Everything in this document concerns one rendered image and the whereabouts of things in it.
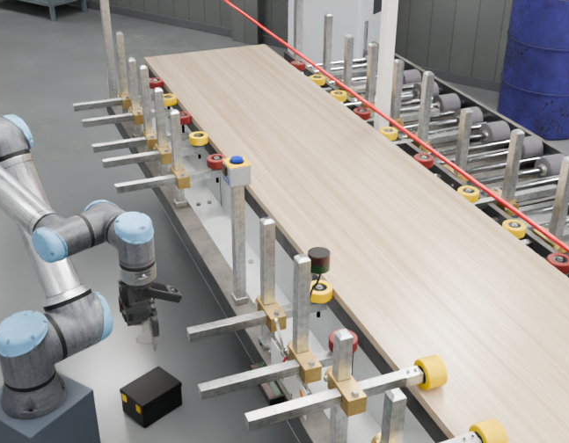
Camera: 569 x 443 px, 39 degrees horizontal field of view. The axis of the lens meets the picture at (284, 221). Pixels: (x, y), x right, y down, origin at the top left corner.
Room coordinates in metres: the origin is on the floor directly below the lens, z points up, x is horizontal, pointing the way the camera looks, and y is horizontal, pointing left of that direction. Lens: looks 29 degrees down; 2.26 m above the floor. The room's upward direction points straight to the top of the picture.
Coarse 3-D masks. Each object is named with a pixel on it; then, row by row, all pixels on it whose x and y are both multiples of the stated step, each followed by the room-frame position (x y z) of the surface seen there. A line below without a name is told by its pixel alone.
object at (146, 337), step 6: (144, 324) 1.67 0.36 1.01; (150, 324) 1.67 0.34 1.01; (144, 330) 1.66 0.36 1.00; (150, 330) 1.67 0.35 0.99; (138, 336) 1.65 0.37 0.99; (144, 336) 1.66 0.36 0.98; (150, 336) 1.66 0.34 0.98; (138, 342) 1.65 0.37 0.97; (144, 342) 1.65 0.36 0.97; (150, 342) 1.66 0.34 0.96; (156, 342) 1.66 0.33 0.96; (156, 348) 1.66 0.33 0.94
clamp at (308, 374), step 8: (288, 344) 1.79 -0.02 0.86; (304, 352) 1.74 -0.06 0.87; (312, 352) 1.74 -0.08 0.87; (296, 360) 1.71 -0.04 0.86; (304, 360) 1.70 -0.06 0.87; (304, 368) 1.67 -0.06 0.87; (312, 368) 1.67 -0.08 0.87; (320, 368) 1.68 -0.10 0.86; (304, 376) 1.66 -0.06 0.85; (312, 376) 1.67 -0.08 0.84; (320, 376) 1.68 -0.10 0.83
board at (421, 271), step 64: (192, 64) 4.13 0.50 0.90; (256, 64) 4.13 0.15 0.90; (256, 128) 3.25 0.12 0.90; (320, 128) 3.26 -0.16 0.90; (256, 192) 2.64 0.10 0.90; (320, 192) 2.64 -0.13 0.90; (384, 192) 2.65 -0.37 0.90; (448, 192) 2.65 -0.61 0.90; (384, 256) 2.20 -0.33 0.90; (448, 256) 2.20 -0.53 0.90; (512, 256) 2.20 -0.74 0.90; (384, 320) 1.85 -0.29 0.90; (448, 320) 1.85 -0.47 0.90; (512, 320) 1.85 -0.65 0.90; (448, 384) 1.58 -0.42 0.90; (512, 384) 1.58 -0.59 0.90
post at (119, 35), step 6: (120, 36) 3.82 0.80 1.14; (120, 42) 3.82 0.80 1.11; (120, 48) 3.82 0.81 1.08; (120, 54) 3.82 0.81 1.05; (120, 60) 3.82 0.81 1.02; (120, 66) 3.82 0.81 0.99; (120, 72) 3.81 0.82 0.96; (126, 72) 3.82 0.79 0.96; (120, 78) 3.81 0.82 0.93; (126, 78) 3.82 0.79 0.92; (120, 84) 3.81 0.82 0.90; (126, 84) 3.82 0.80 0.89; (120, 90) 3.82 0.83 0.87; (126, 90) 3.82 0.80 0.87
